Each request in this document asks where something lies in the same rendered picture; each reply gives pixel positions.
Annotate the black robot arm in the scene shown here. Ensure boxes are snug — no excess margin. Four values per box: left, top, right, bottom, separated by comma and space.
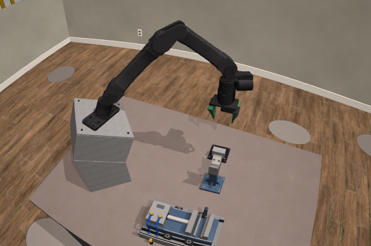
82, 20, 254, 131

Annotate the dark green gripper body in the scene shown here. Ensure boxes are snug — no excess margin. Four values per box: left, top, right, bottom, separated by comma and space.
209, 91, 240, 115

